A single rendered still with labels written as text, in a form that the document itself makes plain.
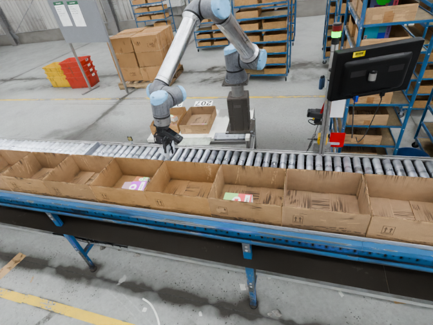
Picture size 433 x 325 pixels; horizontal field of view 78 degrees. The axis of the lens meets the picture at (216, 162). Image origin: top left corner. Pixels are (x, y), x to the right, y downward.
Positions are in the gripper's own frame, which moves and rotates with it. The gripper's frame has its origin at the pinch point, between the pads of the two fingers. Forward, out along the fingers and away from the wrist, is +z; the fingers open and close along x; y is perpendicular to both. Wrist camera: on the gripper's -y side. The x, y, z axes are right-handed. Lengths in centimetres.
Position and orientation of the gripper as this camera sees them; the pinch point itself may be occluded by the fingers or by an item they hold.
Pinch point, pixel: (171, 155)
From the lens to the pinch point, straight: 156.2
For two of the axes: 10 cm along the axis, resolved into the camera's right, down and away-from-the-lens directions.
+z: 0.2, 8.1, 5.9
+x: -3.9, 5.5, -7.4
